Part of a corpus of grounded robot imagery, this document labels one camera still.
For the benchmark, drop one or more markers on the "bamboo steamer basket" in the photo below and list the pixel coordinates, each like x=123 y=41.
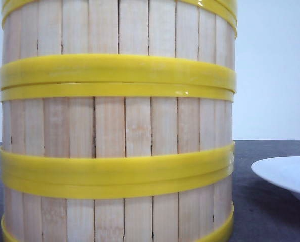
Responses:
x=118 y=48
x=195 y=215
x=109 y=140

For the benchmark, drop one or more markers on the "white plate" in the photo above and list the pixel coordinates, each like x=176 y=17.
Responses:
x=281 y=171

